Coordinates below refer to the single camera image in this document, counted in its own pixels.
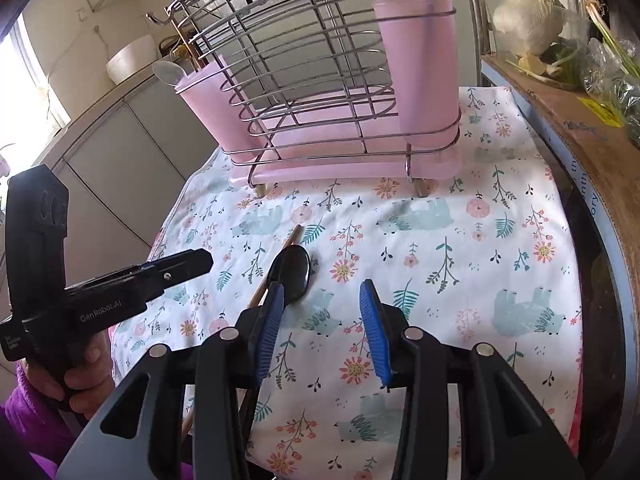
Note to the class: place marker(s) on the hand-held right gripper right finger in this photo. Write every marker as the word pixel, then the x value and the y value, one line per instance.
pixel 374 332

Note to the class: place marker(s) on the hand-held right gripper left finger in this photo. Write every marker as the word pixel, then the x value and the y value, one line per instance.
pixel 270 332

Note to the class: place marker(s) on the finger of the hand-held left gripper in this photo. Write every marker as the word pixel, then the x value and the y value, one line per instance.
pixel 180 267

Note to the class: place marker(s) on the black spoon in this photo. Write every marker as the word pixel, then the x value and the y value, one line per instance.
pixel 292 272

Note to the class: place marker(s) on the light wooden chopstick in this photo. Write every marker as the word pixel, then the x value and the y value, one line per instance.
pixel 287 245

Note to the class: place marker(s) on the pink plastic utensil cup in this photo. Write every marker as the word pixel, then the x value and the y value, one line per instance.
pixel 425 85
pixel 210 110

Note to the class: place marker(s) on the pink plastic drip tray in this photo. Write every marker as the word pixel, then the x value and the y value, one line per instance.
pixel 325 170

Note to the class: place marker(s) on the white soup spoon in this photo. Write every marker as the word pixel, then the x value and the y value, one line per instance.
pixel 167 72

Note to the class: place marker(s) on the brown wooden chopstick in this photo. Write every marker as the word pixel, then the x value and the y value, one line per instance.
pixel 186 47

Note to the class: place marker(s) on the person's left forearm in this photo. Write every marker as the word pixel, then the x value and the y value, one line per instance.
pixel 30 425

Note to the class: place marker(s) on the person's left hand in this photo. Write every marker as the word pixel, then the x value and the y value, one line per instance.
pixel 95 380

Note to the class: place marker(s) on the floral printed cloth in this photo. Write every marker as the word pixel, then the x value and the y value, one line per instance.
pixel 450 240

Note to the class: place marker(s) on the grey kitchen cabinet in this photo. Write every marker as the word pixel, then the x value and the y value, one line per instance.
pixel 115 150

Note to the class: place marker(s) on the white plastic bucket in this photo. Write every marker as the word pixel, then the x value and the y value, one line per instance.
pixel 132 60

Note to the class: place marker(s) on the pink dotted cloth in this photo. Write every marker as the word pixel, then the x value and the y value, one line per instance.
pixel 579 412

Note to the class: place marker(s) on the bag of green vegetables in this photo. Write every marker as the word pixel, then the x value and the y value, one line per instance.
pixel 615 95

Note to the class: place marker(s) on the napa cabbage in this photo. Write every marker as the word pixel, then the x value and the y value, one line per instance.
pixel 530 17

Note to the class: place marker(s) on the green onions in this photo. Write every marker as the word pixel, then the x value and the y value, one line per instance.
pixel 607 35

